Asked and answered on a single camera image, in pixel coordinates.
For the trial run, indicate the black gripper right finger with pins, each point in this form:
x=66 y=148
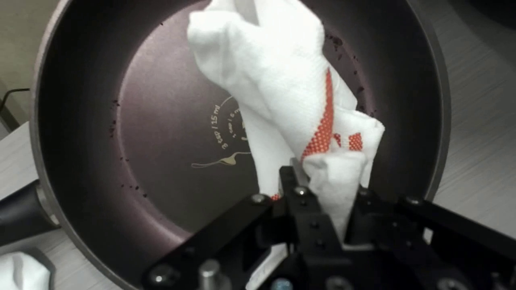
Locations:
x=429 y=242

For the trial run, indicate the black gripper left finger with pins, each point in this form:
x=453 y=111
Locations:
x=311 y=235

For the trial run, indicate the white red-striped towel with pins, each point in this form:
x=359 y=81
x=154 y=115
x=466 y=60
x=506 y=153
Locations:
x=21 y=274
x=267 y=65

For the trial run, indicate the black frying pan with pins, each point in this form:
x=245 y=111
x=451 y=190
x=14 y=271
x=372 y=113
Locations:
x=161 y=134

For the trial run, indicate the folded white red-striped towel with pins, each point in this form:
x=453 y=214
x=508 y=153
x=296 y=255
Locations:
x=21 y=274

